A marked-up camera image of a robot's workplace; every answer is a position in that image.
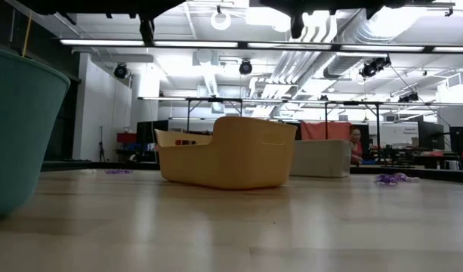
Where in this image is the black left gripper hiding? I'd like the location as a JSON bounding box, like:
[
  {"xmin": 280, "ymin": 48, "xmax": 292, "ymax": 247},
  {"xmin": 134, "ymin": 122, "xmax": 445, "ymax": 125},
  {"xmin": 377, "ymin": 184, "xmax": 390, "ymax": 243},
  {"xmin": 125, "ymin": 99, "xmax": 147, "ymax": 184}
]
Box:
[{"xmin": 117, "ymin": 0, "xmax": 187, "ymax": 46}]

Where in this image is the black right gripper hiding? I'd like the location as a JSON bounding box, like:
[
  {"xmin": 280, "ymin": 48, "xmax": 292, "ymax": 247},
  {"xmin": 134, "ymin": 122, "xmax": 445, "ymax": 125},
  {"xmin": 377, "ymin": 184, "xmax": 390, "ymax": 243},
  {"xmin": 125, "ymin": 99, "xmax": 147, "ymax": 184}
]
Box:
[{"xmin": 259, "ymin": 0, "xmax": 330, "ymax": 39}]

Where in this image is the white plastic bin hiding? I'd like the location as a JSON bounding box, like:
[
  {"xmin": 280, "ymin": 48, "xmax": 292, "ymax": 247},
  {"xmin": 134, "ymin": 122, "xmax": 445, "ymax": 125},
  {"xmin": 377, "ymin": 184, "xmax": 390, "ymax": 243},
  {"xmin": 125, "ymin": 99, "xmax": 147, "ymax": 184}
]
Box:
[{"xmin": 289, "ymin": 138, "xmax": 353, "ymax": 179}]

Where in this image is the long overhead light bar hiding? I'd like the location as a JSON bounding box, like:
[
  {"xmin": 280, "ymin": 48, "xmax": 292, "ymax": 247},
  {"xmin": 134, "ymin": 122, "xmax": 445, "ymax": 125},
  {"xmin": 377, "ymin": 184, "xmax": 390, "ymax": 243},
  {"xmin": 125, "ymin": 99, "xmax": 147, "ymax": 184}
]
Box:
[{"xmin": 59, "ymin": 37, "xmax": 463, "ymax": 54}]

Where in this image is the white ceiling pipe bundle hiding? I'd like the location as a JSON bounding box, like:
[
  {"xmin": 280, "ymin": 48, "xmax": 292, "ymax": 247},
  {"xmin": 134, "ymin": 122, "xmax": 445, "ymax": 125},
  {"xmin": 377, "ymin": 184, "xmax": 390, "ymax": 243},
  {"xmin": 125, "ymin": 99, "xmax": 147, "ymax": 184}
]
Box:
[{"xmin": 249, "ymin": 14, "xmax": 340, "ymax": 118}]

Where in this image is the black computer monitor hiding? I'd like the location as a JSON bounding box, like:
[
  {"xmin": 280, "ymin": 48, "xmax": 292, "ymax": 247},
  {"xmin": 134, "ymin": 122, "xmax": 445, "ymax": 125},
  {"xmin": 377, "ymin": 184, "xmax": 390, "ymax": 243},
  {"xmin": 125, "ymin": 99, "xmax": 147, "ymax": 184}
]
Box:
[
  {"xmin": 417, "ymin": 120, "xmax": 446, "ymax": 151},
  {"xmin": 136, "ymin": 119, "xmax": 170, "ymax": 145},
  {"xmin": 449, "ymin": 126, "xmax": 463, "ymax": 154}
]

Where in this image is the red cloth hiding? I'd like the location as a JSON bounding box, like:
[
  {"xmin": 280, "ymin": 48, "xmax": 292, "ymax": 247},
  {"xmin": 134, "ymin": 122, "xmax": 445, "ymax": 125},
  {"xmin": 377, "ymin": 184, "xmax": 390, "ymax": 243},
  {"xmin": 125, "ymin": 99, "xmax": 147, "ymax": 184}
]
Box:
[{"xmin": 301, "ymin": 120, "xmax": 353, "ymax": 141}]

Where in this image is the red storage box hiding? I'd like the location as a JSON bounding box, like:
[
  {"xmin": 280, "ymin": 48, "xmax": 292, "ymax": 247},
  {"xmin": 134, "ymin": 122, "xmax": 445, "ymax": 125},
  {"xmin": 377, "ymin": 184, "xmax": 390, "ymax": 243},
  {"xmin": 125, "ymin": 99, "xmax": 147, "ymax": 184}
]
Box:
[{"xmin": 116, "ymin": 132, "xmax": 137, "ymax": 144}]

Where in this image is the thin black tripod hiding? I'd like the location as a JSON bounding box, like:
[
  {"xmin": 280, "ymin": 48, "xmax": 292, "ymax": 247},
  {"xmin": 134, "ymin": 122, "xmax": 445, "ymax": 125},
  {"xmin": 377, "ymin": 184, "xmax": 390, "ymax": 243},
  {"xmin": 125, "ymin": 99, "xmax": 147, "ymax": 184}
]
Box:
[{"xmin": 97, "ymin": 126, "xmax": 106, "ymax": 162}]

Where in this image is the yellow plastic bin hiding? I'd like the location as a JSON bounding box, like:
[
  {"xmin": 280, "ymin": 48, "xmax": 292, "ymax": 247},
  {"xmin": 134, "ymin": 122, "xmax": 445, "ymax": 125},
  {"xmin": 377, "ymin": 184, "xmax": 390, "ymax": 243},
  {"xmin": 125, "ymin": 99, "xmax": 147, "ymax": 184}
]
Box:
[{"xmin": 154, "ymin": 116, "xmax": 298, "ymax": 191}]

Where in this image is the person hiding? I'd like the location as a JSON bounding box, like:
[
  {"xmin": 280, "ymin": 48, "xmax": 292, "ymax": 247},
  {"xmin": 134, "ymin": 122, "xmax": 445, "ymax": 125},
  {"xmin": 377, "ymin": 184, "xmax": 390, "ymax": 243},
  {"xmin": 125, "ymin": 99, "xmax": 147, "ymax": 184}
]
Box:
[{"xmin": 347, "ymin": 125, "xmax": 366, "ymax": 166}]

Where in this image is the white sign board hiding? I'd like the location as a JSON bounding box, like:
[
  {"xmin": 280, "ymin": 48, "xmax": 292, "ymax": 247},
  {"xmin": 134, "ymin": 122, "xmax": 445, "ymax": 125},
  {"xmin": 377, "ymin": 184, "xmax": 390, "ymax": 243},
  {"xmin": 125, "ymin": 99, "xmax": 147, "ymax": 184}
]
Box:
[{"xmin": 379, "ymin": 122, "xmax": 420, "ymax": 147}]

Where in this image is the teal plastic bin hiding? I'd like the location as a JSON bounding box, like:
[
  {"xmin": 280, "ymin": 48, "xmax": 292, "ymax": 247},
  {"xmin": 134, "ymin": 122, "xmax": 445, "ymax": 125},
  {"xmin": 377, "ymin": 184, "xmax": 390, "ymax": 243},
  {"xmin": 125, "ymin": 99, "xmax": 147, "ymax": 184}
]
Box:
[{"xmin": 0, "ymin": 47, "xmax": 71, "ymax": 219}]

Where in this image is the cluttered black desk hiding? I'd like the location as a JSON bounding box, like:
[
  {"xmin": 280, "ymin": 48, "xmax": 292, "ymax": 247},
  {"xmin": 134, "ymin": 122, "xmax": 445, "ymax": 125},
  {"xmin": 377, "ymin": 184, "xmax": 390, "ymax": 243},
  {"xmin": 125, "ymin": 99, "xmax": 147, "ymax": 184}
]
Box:
[{"xmin": 370, "ymin": 149, "xmax": 463, "ymax": 171}]

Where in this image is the white ceiling ring fixture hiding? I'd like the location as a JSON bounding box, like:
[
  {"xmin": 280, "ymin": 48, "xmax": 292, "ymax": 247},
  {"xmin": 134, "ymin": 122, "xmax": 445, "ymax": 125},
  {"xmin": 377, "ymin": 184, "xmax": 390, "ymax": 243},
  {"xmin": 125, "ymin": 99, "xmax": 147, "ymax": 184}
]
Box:
[{"xmin": 210, "ymin": 9, "xmax": 233, "ymax": 32}]

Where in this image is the silver ventilation duct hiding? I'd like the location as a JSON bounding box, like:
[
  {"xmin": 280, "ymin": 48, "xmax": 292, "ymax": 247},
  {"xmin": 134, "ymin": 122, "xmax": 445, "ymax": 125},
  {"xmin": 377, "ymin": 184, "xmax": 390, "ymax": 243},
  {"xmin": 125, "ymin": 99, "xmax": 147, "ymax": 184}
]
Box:
[{"xmin": 323, "ymin": 7, "xmax": 428, "ymax": 80}]

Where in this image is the black background rig frame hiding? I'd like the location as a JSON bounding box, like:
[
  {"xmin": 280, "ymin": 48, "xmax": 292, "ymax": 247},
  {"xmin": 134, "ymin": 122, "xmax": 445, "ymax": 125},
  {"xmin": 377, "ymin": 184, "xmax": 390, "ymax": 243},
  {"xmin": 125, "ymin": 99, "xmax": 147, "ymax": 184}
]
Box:
[
  {"xmin": 324, "ymin": 100, "xmax": 383, "ymax": 162},
  {"xmin": 185, "ymin": 97, "xmax": 244, "ymax": 133}
]

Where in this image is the thin yellow cord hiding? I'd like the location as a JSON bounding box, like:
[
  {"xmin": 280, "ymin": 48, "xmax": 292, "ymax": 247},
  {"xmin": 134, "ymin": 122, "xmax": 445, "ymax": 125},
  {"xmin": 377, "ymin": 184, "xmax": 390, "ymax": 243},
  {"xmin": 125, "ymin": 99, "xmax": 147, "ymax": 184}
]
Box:
[{"xmin": 21, "ymin": 9, "xmax": 38, "ymax": 58}]

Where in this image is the black ceiling rail fixture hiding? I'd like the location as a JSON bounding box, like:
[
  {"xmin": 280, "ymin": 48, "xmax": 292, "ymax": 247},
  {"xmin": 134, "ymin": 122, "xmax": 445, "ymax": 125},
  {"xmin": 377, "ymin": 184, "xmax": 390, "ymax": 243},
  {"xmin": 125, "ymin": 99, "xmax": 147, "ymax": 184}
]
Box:
[{"xmin": 404, "ymin": 2, "xmax": 455, "ymax": 18}]

